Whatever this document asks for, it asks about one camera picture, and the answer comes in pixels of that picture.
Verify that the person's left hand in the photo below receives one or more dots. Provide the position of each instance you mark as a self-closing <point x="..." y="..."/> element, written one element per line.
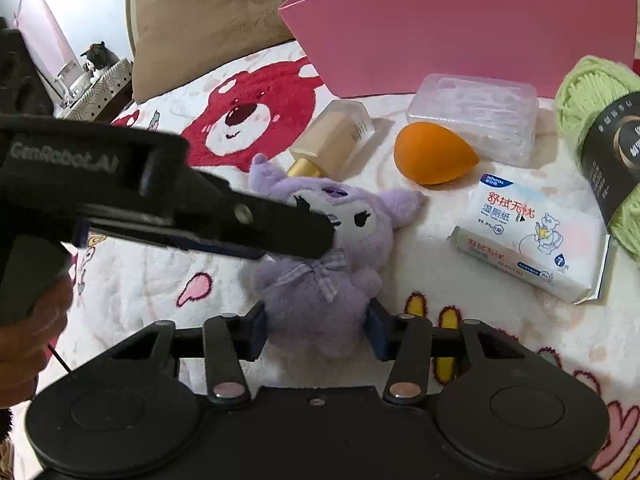
<point x="25" y="355"/>

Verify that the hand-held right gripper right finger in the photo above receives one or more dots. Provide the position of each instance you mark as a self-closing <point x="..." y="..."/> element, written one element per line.
<point x="377" y="332"/>

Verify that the beige headboard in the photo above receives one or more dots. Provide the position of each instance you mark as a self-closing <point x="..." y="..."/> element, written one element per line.
<point x="131" y="5"/>

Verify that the patterned storage box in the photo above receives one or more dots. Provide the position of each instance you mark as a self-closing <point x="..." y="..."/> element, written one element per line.
<point x="102" y="90"/>

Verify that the printed bear blanket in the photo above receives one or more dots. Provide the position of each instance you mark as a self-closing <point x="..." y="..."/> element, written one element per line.
<point x="150" y="270"/>

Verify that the black plush toy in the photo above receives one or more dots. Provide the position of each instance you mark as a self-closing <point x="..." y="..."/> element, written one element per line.
<point x="97" y="57"/>

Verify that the brown pillow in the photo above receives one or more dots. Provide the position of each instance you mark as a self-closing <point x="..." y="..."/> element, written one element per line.
<point x="200" y="25"/>

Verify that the pink curtain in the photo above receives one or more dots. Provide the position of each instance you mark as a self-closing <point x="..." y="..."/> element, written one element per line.
<point x="42" y="20"/>

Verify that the pink cardboard box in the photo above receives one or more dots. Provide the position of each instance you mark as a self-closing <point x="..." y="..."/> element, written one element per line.
<point x="450" y="35"/>

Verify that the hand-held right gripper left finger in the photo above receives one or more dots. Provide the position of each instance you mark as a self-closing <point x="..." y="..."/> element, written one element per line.
<point x="256" y="332"/>

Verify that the purple plush toy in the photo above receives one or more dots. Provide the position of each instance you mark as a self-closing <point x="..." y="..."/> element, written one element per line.
<point x="310" y="310"/>

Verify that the beige bottle with gold cap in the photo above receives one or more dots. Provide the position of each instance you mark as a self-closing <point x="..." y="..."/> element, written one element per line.
<point x="335" y="130"/>

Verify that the green yarn ball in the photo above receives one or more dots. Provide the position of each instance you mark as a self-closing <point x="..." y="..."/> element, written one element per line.
<point x="580" y="95"/>

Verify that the orange makeup sponge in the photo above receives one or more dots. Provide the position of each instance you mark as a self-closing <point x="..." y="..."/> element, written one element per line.
<point x="430" y="155"/>

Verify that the small white wet wipes pack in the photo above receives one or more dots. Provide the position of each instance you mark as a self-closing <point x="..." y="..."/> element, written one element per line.
<point x="520" y="250"/>

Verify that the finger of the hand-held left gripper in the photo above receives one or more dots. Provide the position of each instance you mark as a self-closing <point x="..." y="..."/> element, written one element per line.
<point x="285" y="232"/>
<point x="215" y="246"/>

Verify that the clear plastic box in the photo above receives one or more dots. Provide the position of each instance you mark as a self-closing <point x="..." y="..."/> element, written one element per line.
<point x="475" y="105"/>

